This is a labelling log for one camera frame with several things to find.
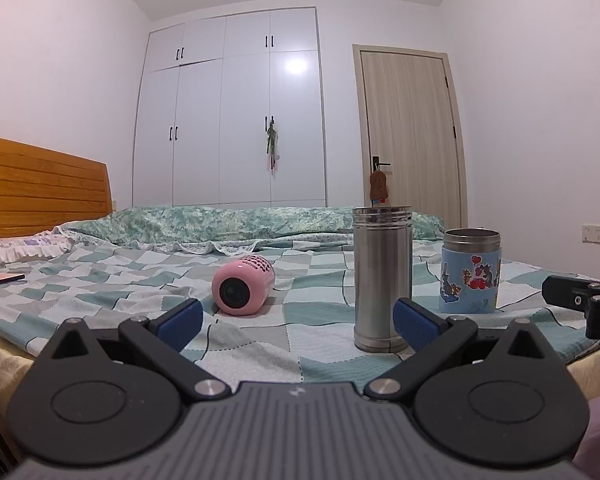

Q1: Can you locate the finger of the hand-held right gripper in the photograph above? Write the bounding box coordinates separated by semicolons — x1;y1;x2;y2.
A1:
541;274;600;341

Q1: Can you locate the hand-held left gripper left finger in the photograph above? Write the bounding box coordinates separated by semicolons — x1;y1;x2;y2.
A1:
39;298;232;406

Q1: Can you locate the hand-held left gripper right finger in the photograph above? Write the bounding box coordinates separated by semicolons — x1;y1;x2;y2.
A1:
364;298;566;404

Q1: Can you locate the pink cup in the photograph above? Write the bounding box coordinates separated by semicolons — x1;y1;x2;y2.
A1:
211;255;276;317

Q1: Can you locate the tall stainless steel cup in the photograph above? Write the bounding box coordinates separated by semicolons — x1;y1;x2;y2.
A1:
352;205;414;354

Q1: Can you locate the blue cartoon print cup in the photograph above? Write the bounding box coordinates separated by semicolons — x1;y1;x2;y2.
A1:
439;228;503;315

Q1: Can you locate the checked bed sheet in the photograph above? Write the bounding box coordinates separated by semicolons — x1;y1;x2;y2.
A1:
0;236;600;387

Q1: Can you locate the beige mattress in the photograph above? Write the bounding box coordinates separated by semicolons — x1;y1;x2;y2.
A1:
0;327;600;403

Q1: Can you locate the green floral quilt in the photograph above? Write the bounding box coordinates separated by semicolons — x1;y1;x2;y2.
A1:
62;205;447;256

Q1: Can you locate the brown hanging ornament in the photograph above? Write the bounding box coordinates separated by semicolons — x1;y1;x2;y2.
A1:
369;170;389;206

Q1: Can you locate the ruffled floral pillow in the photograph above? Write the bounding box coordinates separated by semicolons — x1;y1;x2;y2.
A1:
0;232;77;267

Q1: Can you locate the light wooden door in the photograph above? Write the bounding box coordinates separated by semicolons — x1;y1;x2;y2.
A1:
352;43;469;231

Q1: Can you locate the wooden headboard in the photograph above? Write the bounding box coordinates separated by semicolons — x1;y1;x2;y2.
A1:
0;133;114;239

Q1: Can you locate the green hanging ornament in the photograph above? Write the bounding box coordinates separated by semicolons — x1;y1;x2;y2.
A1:
264;127;280;171

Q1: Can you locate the white wardrobe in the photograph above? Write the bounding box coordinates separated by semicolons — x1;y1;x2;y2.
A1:
132;7;328;209

